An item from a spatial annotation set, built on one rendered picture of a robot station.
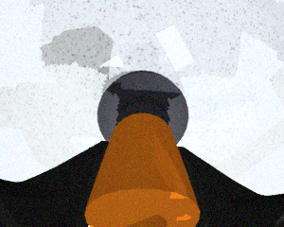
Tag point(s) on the black stepped pedestal with shaft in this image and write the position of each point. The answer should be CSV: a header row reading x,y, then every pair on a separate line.
x,y
142,92

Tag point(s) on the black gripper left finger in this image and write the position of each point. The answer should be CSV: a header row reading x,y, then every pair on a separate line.
x,y
55,198

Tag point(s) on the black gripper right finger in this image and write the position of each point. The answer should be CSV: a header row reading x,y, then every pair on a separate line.
x,y
226,203

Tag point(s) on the orange knob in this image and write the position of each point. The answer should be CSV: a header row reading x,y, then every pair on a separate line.
x,y
142,181

